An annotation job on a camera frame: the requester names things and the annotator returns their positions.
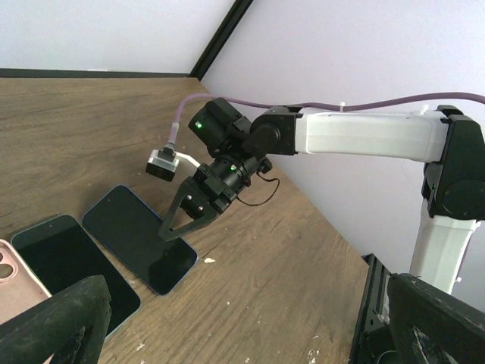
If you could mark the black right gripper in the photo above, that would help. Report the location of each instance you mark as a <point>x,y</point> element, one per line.
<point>211,190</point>

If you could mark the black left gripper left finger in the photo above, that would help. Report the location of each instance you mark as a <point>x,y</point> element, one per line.
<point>69,327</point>

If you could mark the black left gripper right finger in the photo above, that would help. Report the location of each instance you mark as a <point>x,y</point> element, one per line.
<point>430,326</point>

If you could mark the plain pink phone case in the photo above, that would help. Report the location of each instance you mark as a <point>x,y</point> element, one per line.
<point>20,289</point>

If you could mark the black screen smartphone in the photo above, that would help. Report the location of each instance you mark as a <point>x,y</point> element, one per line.
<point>61,253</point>

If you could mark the blue smartphone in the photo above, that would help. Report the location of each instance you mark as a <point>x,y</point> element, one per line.
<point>128,228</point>

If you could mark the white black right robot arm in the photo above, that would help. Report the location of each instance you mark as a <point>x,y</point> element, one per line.
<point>445,140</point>

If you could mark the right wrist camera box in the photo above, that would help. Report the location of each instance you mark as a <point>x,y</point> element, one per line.
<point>166,163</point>

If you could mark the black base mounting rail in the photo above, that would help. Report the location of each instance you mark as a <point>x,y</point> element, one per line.
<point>372,341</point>

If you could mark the black enclosure frame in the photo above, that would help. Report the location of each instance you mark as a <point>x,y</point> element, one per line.
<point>115,39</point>

